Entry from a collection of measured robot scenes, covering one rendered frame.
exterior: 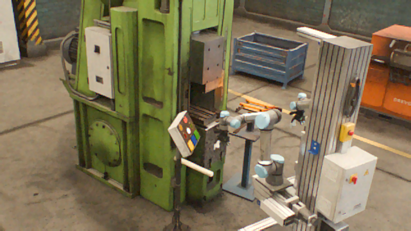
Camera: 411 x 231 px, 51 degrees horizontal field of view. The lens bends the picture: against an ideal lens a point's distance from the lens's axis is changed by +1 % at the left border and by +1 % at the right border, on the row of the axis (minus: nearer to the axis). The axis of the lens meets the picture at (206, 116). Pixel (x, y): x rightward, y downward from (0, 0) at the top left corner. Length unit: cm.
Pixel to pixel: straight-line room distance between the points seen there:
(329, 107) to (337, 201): 68
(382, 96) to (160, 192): 403
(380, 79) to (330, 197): 401
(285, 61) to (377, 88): 162
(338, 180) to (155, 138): 189
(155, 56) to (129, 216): 163
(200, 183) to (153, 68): 129
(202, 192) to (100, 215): 104
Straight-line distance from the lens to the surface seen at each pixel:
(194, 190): 457
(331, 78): 312
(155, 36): 393
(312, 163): 345
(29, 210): 478
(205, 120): 416
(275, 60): 784
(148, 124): 431
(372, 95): 723
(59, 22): 992
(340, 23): 1175
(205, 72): 393
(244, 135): 446
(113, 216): 452
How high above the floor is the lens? 279
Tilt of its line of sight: 25 degrees down
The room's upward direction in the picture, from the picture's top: 3 degrees clockwise
